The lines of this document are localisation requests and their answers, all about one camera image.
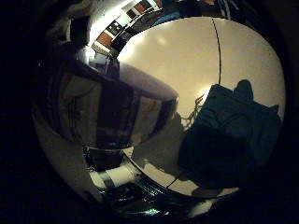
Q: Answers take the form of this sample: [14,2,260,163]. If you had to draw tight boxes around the brown and white shelf unit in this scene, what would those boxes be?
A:
[93,0,163,55]

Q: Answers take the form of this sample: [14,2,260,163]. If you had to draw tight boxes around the person in dark clothes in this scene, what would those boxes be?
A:
[157,0,250,21]

